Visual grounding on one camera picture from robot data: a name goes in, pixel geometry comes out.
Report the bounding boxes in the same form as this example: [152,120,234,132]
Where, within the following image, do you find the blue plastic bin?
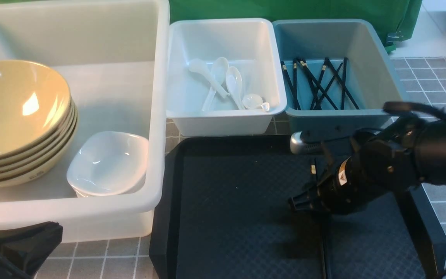
[273,19,406,141]

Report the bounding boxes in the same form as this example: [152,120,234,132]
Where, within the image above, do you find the yellow noodle bowl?
[0,60,72,158]

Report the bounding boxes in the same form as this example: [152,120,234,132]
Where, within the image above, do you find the large translucent white bin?
[0,0,170,243]

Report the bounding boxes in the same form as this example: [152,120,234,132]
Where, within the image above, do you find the white spoon front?
[242,93,270,112]

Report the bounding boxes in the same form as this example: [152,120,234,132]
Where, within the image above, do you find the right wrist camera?
[290,132,323,155]

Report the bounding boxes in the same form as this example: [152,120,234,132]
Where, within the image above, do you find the white soup spoon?
[225,66,245,110]

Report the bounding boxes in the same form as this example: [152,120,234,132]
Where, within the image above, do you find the top stacked yellow bowl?
[0,101,76,166]

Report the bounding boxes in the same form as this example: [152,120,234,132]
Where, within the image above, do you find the small white plastic bin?
[166,18,287,137]

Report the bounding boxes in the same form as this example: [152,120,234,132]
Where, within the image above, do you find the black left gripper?
[0,221,63,279]

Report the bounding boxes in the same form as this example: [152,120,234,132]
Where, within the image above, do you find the stacked yellow bowl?
[0,102,77,173]
[0,106,78,180]
[0,101,76,166]
[0,116,78,188]

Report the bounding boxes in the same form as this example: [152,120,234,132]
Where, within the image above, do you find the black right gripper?
[287,132,420,215]

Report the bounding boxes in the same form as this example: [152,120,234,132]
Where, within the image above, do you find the black serving tray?
[149,135,446,279]

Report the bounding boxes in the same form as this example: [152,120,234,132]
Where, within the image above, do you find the white square dish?
[72,181,145,198]
[67,131,149,194]

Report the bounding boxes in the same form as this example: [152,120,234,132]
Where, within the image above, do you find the black chopstick in bin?
[298,58,338,110]
[310,62,327,110]
[324,57,360,110]
[292,59,300,110]
[280,60,294,109]
[341,57,347,110]

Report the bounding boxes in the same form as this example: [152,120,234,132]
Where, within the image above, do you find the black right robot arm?
[288,102,446,215]

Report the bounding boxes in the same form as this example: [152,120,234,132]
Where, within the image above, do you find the bottom stacked yellow bowl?
[0,116,78,188]

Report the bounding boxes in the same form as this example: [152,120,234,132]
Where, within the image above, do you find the white spoon in bin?
[188,59,230,98]

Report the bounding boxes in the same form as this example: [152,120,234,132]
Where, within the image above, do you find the stacked white square dish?
[72,181,145,198]

